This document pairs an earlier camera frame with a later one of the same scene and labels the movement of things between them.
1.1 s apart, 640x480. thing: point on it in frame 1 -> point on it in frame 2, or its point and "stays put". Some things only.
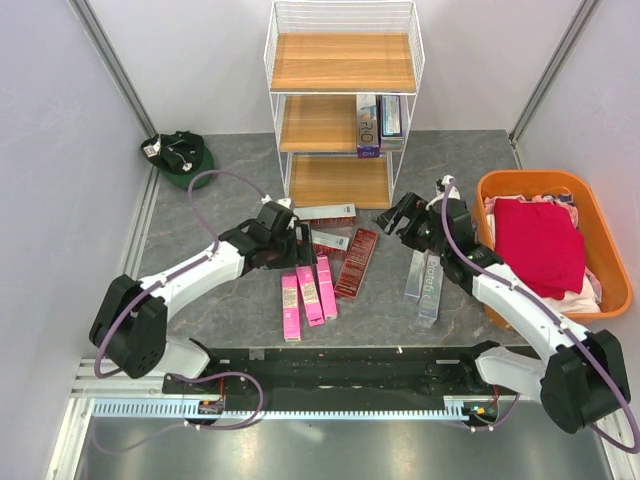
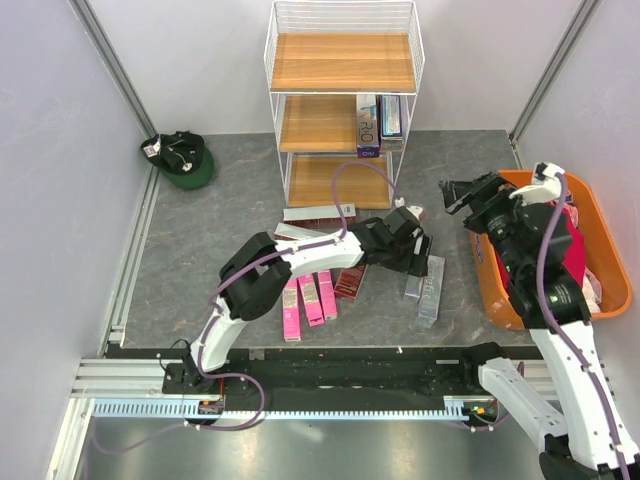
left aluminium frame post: x=117 y=69 stays put
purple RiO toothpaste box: x=367 y=107 stays put
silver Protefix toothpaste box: x=430 y=294 stays put
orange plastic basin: x=603 y=253 stays put
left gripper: x=300 y=254 -> x=413 y=264
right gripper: x=412 y=206 -> x=488 y=190
